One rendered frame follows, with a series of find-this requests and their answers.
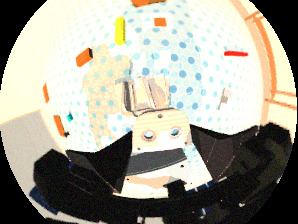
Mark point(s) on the small teal cube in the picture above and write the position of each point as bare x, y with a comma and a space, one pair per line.
69, 117

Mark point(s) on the yellow rectangular bar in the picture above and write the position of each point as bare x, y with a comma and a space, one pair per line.
120, 31

